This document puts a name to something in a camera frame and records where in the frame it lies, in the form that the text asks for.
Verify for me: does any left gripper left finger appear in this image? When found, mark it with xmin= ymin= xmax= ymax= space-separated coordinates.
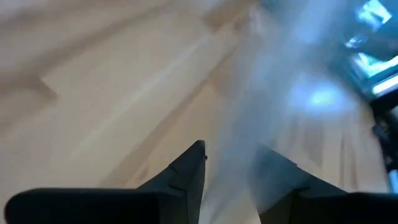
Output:
xmin=4 ymin=139 xmax=208 ymax=224

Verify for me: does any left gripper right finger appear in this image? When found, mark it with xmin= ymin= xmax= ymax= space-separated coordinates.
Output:
xmin=248 ymin=146 xmax=398 ymax=224

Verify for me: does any clear plastic bag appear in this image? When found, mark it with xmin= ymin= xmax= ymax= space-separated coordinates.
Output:
xmin=198 ymin=0 xmax=380 ymax=224

